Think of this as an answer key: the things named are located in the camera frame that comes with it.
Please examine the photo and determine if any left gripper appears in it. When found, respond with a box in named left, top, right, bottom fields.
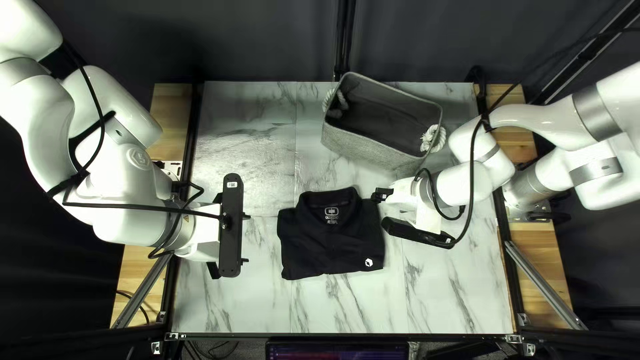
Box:
left=175, top=202, right=222, bottom=280

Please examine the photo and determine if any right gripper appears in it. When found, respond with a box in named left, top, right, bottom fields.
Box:
left=370, top=179, right=443, bottom=235

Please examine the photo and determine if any black frame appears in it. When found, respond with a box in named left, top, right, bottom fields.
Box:
left=107, top=0, right=640, bottom=358

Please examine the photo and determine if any grey fabric basket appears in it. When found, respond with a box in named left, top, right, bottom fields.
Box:
left=320, top=71, right=447, bottom=174

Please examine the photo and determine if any black sweatshirt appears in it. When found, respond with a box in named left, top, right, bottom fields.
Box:
left=276, top=186, right=386, bottom=281

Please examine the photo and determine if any black cable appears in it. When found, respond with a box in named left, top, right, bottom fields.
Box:
left=47, top=42, right=226, bottom=260
left=116, top=289, right=152, bottom=327
left=413, top=70, right=523, bottom=246

